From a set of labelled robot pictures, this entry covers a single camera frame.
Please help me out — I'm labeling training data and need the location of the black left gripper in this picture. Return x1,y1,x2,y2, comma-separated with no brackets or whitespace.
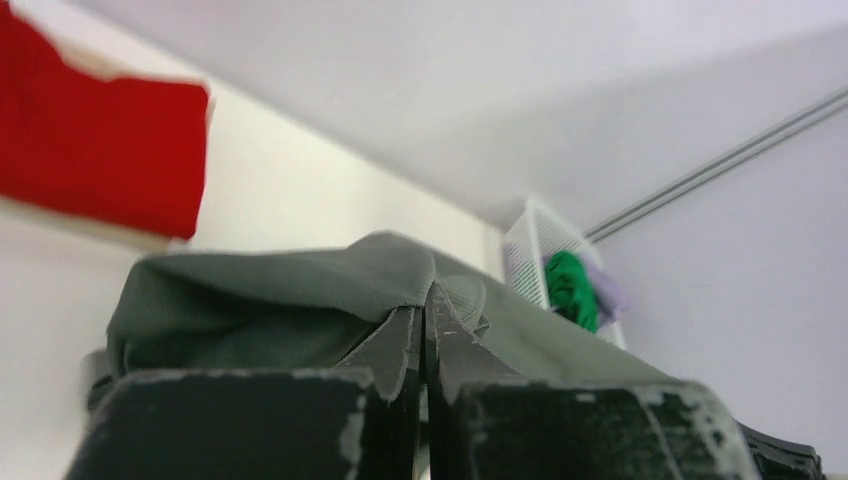
739,423,825,480

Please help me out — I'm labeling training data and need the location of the grey t shirt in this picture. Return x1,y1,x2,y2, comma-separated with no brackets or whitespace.
87,232,666,409

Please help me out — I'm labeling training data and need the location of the white plastic laundry basket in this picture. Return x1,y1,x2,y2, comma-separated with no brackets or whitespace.
504,198,626,350

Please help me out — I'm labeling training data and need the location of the right aluminium corner post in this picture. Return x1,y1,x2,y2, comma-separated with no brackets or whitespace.
586,87,847,242

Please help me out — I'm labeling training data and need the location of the green t shirt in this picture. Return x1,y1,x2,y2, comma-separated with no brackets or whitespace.
544,251,599,334

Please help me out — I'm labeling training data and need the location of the lilac t shirt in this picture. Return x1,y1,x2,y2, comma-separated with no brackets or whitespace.
578,254,632,327

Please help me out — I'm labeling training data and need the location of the red folded t shirt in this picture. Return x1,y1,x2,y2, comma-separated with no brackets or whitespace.
0,0,212,242

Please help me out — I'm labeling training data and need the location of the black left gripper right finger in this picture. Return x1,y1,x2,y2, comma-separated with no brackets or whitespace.
423,286,760,479

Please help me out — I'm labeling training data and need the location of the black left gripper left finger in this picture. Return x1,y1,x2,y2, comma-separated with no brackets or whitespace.
67,308,416,479

